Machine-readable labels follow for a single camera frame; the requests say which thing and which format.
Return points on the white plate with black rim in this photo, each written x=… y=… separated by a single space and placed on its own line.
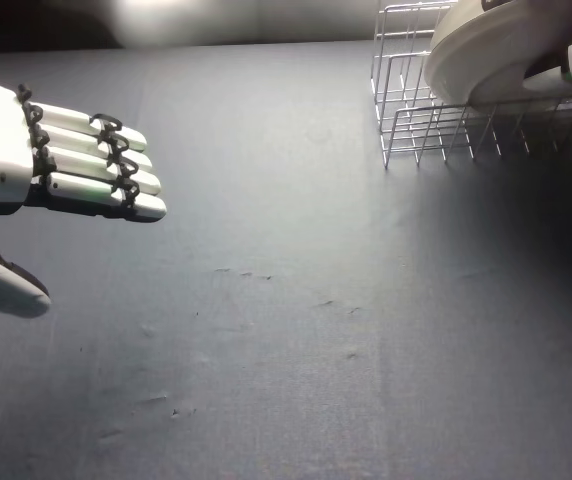
x=471 y=55

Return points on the grey table cloth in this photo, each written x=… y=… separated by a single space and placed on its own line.
x=266 y=250

